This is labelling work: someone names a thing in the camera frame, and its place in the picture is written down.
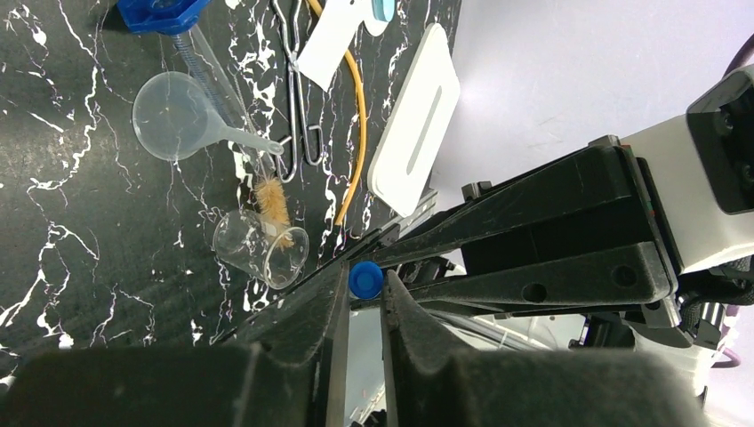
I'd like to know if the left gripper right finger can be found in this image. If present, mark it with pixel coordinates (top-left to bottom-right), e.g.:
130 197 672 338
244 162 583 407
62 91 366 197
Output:
381 271 707 426

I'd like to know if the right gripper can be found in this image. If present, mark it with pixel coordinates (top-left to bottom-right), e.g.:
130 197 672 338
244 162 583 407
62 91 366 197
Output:
336 146 678 313

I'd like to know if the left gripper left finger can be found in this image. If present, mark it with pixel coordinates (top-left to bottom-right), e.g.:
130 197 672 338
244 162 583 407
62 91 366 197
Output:
1 261 349 426

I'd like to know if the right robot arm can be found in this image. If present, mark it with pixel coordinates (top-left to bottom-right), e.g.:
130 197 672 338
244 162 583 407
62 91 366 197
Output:
352 42 753 324

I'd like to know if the glass beaker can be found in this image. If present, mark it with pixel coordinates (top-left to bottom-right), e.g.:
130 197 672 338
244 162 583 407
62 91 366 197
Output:
213 209 309 290

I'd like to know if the brown test tube brush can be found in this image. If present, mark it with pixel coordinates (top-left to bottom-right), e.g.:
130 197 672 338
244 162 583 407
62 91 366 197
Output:
235 77 296 249

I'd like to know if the white plastic bin lid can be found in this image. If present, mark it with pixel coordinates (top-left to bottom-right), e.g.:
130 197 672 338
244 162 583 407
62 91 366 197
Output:
367 23 461 217

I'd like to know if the clear plastic funnel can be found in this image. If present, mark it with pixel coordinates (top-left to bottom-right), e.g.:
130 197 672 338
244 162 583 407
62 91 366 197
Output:
132 71 285 162

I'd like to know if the blue tool in blister pack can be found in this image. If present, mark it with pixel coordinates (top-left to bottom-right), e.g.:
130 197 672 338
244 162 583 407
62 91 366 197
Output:
363 0 397 36

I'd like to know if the white paper packet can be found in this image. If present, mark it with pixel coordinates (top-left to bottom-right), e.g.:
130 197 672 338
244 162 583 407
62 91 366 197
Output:
297 1 388 93

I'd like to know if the amber rubber tubing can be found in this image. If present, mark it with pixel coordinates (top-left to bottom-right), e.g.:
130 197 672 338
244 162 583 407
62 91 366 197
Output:
306 0 369 228

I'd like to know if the blue-handled syringe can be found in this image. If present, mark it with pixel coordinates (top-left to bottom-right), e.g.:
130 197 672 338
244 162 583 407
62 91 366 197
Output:
116 0 246 129

